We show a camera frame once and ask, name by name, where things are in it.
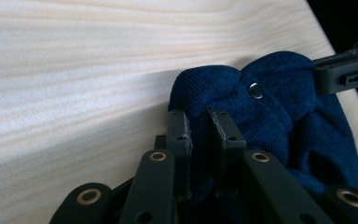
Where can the dark blue printed garment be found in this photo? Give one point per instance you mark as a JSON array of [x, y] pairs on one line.
[[276, 124]]

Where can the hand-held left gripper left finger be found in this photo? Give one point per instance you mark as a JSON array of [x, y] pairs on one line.
[[180, 137]]

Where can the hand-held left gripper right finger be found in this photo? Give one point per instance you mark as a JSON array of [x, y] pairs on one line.
[[230, 140]]

